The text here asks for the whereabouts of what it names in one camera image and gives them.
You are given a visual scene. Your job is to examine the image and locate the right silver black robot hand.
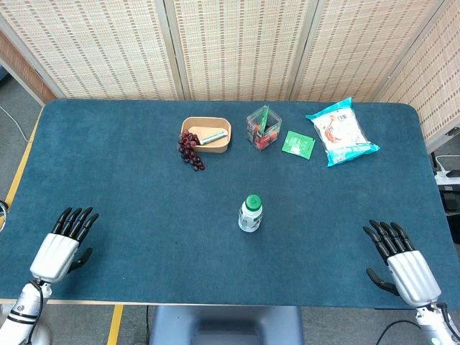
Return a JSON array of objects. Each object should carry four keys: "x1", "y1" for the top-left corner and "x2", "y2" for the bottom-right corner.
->
[{"x1": 362, "y1": 219, "x2": 442, "y2": 308}]

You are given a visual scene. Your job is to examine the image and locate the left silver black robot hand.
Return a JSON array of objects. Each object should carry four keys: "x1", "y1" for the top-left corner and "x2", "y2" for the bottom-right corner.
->
[{"x1": 29, "y1": 206, "x2": 100, "y2": 284}]

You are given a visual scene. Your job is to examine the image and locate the white bottle with green label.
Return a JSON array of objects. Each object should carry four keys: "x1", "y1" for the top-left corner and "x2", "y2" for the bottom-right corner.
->
[{"x1": 237, "y1": 195, "x2": 264, "y2": 234}]

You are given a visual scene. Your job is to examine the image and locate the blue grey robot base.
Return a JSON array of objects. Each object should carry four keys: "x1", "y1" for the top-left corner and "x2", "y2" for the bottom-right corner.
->
[{"x1": 149, "y1": 305, "x2": 305, "y2": 345}]

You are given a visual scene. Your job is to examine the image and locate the black box on floor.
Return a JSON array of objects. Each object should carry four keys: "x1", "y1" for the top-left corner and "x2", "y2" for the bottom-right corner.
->
[{"x1": 440, "y1": 190, "x2": 460, "y2": 216}]

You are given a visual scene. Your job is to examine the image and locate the white power strip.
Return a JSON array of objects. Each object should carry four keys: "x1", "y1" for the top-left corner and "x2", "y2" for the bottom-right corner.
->
[{"x1": 433, "y1": 168, "x2": 460, "y2": 186}]

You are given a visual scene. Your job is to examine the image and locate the blue felt table mat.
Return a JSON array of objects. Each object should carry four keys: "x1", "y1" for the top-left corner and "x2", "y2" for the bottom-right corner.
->
[{"x1": 0, "y1": 99, "x2": 460, "y2": 310}]

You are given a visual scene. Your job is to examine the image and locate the white teal snack bag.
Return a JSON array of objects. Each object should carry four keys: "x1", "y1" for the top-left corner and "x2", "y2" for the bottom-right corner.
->
[{"x1": 305, "y1": 97, "x2": 381, "y2": 168}]

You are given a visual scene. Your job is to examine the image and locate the dark red grape bunch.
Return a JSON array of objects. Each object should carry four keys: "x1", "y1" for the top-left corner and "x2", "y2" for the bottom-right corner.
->
[{"x1": 178, "y1": 129, "x2": 206, "y2": 173}]

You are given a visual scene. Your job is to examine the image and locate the green sachet packet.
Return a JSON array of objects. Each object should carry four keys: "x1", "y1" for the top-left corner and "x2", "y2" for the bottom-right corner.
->
[{"x1": 281, "y1": 130, "x2": 317, "y2": 160}]

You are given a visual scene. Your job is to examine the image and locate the brown woven partition panel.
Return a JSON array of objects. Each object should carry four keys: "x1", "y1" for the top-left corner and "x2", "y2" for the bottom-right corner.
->
[{"x1": 0, "y1": 30, "x2": 57, "y2": 105}]

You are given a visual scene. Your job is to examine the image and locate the beige woven screen panel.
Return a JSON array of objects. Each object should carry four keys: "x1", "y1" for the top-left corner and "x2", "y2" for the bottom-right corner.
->
[
  {"x1": 290, "y1": 0, "x2": 450, "y2": 104},
  {"x1": 373, "y1": 0, "x2": 460, "y2": 144},
  {"x1": 163, "y1": 0, "x2": 319, "y2": 101},
  {"x1": 0, "y1": 0, "x2": 180, "y2": 101}
]

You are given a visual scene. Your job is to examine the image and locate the green white tube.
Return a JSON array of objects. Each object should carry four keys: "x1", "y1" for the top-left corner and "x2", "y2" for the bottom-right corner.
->
[{"x1": 199, "y1": 131, "x2": 229, "y2": 146}]

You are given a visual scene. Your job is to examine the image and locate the red wrapped candies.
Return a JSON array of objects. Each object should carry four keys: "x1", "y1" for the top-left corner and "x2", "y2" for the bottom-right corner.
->
[{"x1": 250, "y1": 124, "x2": 280, "y2": 150}]

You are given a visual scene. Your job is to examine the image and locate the kraft paper bowl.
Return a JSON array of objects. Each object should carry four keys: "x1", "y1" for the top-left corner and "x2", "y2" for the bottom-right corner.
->
[{"x1": 180, "y1": 116, "x2": 232, "y2": 155}]

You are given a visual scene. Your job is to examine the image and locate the clear plastic square box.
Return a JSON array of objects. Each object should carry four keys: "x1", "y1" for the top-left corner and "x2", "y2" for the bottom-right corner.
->
[{"x1": 246, "y1": 104, "x2": 282, "y2": 152}]

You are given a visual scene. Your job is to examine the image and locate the green paper card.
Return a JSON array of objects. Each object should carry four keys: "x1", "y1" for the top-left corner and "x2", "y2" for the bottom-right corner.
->
[{"x1": 259, "y1": 106, "x2": 272, "y2": 132}]

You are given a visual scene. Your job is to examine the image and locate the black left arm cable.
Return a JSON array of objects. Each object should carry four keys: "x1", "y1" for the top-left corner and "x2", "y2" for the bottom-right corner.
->
[{"x1": 30, "y1": 279, "x2": 51, "y2": 326}]

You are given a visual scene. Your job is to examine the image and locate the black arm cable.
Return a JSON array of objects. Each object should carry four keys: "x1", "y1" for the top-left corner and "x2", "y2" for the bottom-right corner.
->
[
  {"x1": 30, "y1": 279, "x2": 51, "y2": 326},
  {"x1": 375, "y1": 303, "x2": 460, "y2": 345}
]

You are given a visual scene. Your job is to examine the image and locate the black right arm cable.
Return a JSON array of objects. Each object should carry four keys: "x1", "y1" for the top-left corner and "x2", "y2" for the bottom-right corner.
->
[{"x1": 375, "y1": 303, "x2": 460, "y2": 345}]

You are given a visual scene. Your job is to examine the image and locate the white floor cable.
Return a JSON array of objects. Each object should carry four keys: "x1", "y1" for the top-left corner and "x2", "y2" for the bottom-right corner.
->
[{"x1": 0, "y1": 105, "x2": 29, "y2": 142}]

